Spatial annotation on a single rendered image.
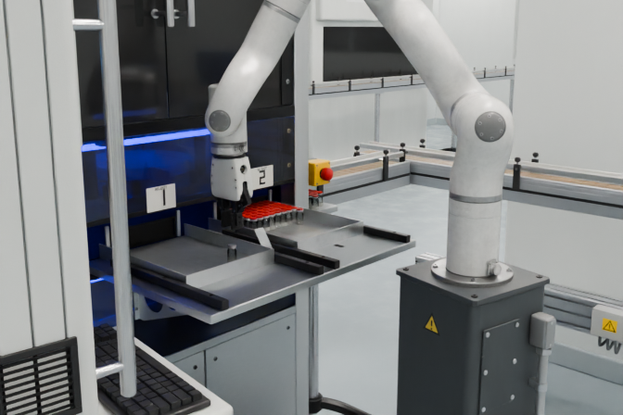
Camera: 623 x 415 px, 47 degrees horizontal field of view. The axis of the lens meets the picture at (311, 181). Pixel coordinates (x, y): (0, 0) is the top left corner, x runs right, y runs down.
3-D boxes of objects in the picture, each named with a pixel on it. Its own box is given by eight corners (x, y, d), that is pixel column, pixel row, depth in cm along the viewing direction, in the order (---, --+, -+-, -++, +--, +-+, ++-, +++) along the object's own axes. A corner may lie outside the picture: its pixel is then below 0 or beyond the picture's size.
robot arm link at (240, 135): (244, 144, 160) (249, 138, 169) (242, 84, 157) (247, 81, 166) (206, 144, 160) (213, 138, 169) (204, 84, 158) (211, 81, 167)
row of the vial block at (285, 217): (247, 233, 195) (247, 217, 194) (294, 220, 208) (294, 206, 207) (253, 235, 193) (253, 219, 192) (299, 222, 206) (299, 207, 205)
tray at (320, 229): (209, 230, 200) (208, 217, 199) (275, 212, 218) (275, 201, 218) (297, 255, 177) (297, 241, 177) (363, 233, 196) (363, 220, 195)
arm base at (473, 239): (530, 276, 168) (535, 199, 164) (474, 293, 157) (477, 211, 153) (469, 256, 183) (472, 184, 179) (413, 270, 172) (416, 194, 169)
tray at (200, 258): (99, 257, 175) (98, 244, 174) (185, 235, 194) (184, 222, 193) (186, 291, 153) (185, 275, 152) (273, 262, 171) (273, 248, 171)
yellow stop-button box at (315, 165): (298, 183, 222) (298, 160, 220) (313, 180, 227) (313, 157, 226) (315, 186, 217) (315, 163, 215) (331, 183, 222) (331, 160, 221)
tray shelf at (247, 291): (82, 270, 172) (81, 262, 172) (286, 215, 222) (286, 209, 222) (211, 324, 140) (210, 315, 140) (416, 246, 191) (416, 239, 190)
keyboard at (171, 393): (43, 349, 142) (42, 337, 142) (109, 331, 151) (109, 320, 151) (134, 435, 112) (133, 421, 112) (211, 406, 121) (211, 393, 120)
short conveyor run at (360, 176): (286, 220, 225) (286, 170, 221) (253, 211, 235) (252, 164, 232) (413, 185, 274) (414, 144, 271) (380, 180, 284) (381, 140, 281)
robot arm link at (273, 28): (297, 18, 148) (230, 146, 154) (301, 19, 163) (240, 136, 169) (258, -4, 147) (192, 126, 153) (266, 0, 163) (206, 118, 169)
